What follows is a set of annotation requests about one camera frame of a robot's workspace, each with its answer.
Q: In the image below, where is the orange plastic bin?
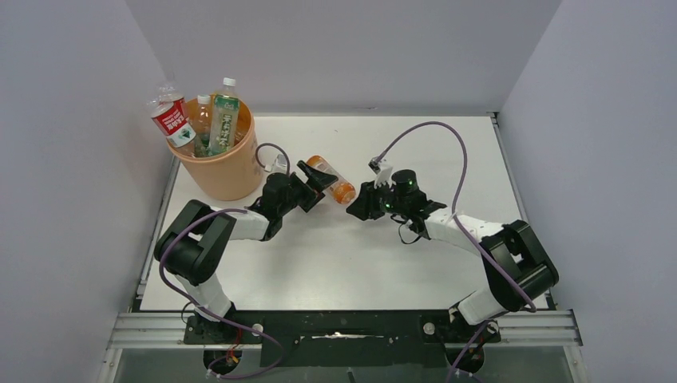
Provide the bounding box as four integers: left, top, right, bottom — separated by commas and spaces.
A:
168, 102, 263, 201

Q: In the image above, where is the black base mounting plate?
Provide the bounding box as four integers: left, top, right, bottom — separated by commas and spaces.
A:
183, 310, 501, 379

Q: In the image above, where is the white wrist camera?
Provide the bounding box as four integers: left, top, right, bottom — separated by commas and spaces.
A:
368, 157, 392, 188
264, 155, 289, 174

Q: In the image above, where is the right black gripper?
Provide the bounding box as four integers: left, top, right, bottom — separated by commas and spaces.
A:
348, 178, 408, 221

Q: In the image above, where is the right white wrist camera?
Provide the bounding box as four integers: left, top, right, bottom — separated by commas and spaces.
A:
368, 157, 392, 188

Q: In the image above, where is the red white label bottle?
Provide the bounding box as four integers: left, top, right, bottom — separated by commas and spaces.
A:
156, 81, 185, 107

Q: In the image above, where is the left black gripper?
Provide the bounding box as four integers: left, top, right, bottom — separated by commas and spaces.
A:
278, 161, 337, 216

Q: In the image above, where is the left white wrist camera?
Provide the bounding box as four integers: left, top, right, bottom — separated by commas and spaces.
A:
264, 155, 289, 174

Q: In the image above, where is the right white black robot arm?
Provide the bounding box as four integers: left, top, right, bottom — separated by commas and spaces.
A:
346, 169, 559, 341

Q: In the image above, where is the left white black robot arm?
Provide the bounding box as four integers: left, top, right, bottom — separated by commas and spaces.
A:
153, 161, 338, 332

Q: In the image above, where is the green label clear bottle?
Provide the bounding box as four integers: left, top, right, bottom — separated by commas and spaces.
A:
208, 77, 240, 156

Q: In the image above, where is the red green label bottle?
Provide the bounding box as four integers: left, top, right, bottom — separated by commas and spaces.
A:
148, 97, 196, 157

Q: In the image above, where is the aluminium frame rail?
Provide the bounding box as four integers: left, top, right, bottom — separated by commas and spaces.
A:
107, 310, 582, 349

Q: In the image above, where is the orange drink bottle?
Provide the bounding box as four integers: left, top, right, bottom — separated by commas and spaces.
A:
305, 154, 358, 206

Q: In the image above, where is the dark green label bottle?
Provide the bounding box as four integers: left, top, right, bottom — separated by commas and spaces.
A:
192, 94, 212, 157

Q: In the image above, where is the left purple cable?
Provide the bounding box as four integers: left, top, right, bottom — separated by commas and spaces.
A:
158, 142, 292, 381

